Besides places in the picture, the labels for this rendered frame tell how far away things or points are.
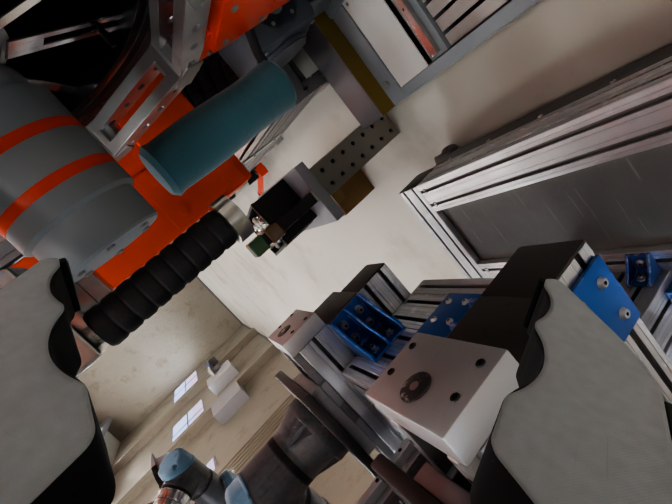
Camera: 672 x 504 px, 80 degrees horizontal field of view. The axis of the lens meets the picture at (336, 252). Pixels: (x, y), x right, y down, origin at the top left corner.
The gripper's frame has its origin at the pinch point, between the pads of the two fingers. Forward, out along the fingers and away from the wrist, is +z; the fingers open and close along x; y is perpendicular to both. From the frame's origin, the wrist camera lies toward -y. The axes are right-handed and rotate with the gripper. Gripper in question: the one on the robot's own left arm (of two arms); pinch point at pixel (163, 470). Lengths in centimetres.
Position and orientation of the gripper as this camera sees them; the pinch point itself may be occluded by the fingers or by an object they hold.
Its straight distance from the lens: 150.6
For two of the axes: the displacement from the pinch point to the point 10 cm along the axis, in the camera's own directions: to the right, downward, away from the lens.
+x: -4.4, -8.2, -3.7
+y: 7.4, -5.6, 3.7
